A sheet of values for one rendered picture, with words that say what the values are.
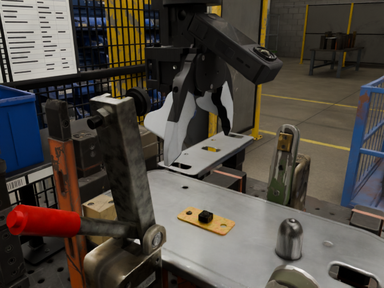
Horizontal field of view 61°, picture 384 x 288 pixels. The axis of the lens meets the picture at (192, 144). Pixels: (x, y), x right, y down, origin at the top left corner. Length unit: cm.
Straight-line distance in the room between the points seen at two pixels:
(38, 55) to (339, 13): 1203
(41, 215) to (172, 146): 17
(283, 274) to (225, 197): 32
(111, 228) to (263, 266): 20
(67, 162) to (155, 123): 11
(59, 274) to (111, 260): 57
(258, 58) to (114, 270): 26
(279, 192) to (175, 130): 27
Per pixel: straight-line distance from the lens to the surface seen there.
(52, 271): 94
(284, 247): 44
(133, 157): 31
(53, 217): 28
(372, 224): 58
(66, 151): 39
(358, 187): 267
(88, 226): 31
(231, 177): 69
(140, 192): 33
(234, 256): 44
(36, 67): 89
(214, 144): 81
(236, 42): 37
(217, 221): 50
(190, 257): 44
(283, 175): 58
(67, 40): 94
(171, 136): 38
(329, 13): 1271
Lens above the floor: 127
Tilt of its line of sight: 20 degrees down
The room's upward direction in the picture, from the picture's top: straight up
